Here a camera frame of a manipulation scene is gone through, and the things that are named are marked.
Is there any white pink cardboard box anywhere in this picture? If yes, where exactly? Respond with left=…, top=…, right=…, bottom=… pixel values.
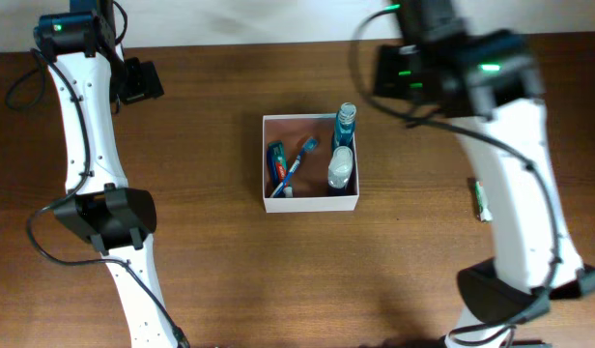
left=260, top=113, right=360, bottom=214

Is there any teal mouthwash bottle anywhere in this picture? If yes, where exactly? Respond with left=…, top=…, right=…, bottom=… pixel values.
left=331, top=102, right=357, bottom=150

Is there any green white soap box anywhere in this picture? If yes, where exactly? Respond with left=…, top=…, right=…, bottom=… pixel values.
left=474, top=181, right=493, bottom=222

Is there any blue disposable razor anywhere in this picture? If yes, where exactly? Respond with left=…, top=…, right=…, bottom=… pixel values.
left=267, top=146, right=279, bottom=188

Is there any blue white toothbrush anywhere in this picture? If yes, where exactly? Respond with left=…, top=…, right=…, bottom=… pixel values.
left=270, top=137, right=318, bottom=198

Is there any green red toothpaste tube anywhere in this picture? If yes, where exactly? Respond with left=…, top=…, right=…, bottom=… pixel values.
left=268, top=140, right=289, bottom=184

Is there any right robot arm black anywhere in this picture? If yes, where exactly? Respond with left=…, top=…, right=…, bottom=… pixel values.
left=367, top=1, right=595, bottom=347

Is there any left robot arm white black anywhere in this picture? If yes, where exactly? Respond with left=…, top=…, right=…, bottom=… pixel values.
left=33, top=0, right=189, bottom=347

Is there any blue foam soap bottle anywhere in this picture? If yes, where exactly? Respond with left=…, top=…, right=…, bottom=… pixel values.
left=327, top=146, right=354, bottom=196

